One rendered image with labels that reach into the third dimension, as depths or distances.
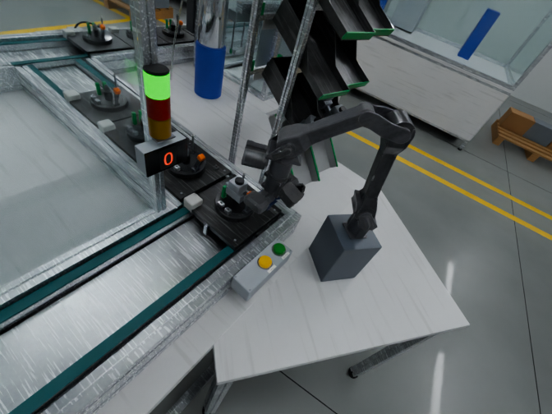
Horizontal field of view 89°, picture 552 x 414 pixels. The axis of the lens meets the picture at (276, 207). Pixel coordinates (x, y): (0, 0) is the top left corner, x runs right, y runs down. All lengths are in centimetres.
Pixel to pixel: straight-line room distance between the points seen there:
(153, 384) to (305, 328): 43
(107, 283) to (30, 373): 22
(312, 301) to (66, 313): 67
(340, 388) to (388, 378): 33
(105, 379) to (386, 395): 158
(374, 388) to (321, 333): 108
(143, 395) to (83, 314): 24
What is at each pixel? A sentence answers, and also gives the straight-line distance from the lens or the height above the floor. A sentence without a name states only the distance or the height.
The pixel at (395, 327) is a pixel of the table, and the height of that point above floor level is 86.
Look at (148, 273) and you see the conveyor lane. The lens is 89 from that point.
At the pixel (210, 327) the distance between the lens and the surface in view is 88.
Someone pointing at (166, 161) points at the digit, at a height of 120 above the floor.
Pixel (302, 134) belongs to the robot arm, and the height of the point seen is 136.
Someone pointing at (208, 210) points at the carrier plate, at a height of 97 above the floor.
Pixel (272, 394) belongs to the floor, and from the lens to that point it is 176.
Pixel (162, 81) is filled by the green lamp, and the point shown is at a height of 140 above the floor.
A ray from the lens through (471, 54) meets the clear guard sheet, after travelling 457.
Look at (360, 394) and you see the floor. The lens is 193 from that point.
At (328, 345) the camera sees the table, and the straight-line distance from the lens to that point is 94.
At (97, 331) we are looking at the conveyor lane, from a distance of 84.
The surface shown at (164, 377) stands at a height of 86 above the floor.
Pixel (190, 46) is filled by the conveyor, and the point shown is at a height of 96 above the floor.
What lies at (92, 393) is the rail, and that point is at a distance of 76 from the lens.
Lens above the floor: 169
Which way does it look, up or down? 45 degrees down
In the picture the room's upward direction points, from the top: 20 degrees clockwise
